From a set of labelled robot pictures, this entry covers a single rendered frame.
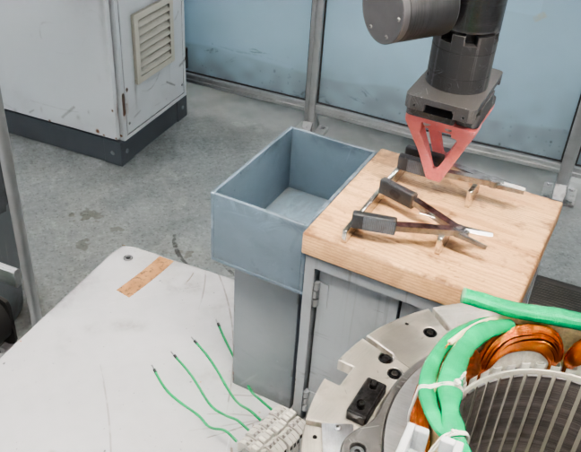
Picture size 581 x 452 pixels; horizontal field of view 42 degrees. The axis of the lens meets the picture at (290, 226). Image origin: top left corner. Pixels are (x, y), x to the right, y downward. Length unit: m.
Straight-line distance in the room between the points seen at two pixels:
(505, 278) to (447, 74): 0.19
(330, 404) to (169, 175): 2.34
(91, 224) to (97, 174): 0.32
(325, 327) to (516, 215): 0.22
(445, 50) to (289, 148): 0.26
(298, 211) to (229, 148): 2.12
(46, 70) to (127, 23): 0.37
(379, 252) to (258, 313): 0.21
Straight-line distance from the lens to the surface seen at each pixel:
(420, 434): 0.38
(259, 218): 0.73
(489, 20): 0.68
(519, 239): 0.74
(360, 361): 0.53
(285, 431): 0.84
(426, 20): 0.63
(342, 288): 0.72
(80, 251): 2.46
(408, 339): 0.56
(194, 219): 2.57
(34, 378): 0.98
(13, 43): 2.93
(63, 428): 0.92
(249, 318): 0.85
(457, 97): 0.70
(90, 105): 2.81
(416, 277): 0.67
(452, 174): 0.75
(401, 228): 0.68
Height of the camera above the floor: 1.47
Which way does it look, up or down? 35 degrees down
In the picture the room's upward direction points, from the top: 4 degrees clockwise
